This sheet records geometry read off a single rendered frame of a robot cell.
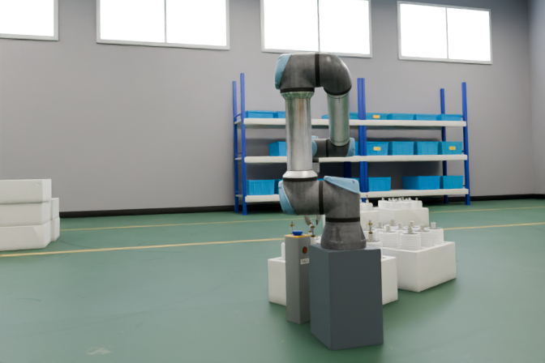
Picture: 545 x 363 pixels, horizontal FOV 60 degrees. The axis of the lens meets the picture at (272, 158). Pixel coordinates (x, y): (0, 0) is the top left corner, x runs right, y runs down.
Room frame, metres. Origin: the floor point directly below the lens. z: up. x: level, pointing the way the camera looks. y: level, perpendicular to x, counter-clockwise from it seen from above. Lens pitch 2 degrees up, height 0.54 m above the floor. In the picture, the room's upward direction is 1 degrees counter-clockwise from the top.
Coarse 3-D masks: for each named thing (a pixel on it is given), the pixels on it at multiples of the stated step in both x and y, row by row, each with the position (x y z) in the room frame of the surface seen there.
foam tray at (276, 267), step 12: (276, 264) 1.98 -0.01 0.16; (384, 264) 1.94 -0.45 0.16; (396, 264) 2.00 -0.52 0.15; (276, 276) 1.98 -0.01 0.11; (384, 276) 1.94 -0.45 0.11; (396, 276) 2.00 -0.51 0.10; (276, 288) 1.98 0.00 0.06; (384, 288) 1.94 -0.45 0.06; (396, 288) 2.00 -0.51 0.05; (276, 300) 1.98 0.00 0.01; (384, 300) 1.94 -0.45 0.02
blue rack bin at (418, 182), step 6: (402, 180) 7.60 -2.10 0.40; (408, 180) 7.43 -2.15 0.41; (414, 180) 7.25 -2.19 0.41; (420, 180) 7.15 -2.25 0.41; (426, 180) 7.17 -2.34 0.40; (432, 180) 7.20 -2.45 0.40; (438, 180) 7.23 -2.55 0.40; (408, 186) 7.45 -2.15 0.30; (414, 186) 7.27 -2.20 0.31; (420, 186) 7.15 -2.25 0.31; (426, 186) 7.18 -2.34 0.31; (432, 186) 7.21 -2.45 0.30; (438, 186) 7.23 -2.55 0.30
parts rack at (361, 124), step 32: (256, 128) 7.02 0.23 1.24; (320, 128) 7.30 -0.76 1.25; (352, 128) 7.45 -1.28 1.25; (384, 128) 7.61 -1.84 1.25; (416, 128) 7.77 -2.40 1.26; (256, 160) 6.42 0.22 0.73; (320, 160) 6.68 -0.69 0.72; (352, 160) 6.82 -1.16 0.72; (384, 160) 6.96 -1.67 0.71; (416, 160) 7.77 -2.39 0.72; (384, 192) 6.96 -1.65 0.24; (416, 192) 7.10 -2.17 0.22; (448, 192) 7.26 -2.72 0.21
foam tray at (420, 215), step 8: (376, 208) 4.77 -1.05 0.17; (384, 208) 4.66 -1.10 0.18; (424, 208) 4.58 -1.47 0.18; (384, 216) 4.63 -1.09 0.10; (392, 216) 4.51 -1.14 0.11; (400, 216) 4.49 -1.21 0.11; (408, 216) 4.52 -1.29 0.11; (416, 216) 4.55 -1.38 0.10; (424, 216) 4.58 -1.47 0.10; (384, 224) 4.63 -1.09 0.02; (408, 224) 4.52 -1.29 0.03; (416, 224) 4.55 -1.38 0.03; (424, 224) 4.58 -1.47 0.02
